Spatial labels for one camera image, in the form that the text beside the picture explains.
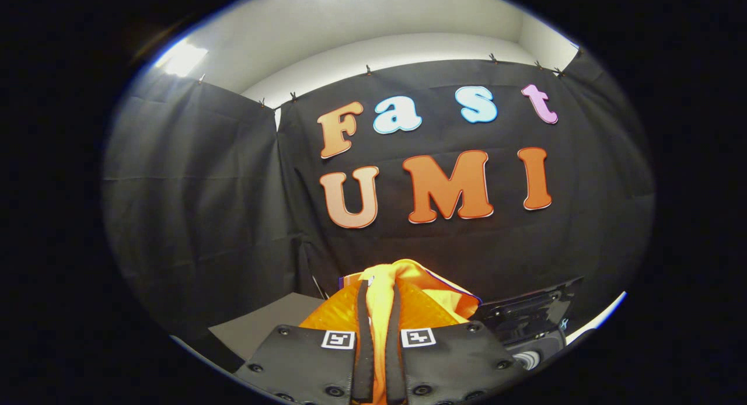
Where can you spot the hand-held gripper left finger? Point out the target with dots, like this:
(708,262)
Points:
(365,358)

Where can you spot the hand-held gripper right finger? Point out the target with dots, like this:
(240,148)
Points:
(395,364)

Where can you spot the orange polo shirt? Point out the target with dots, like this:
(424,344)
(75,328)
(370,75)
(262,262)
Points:
(420,276)

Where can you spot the grey flat platform box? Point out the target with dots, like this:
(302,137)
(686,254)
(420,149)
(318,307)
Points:
(262,329)

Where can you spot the black backdrop cloth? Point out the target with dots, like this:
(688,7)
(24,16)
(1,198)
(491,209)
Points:
(204,189)

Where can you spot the narrow ceiling light strip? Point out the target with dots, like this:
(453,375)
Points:
(182,58)

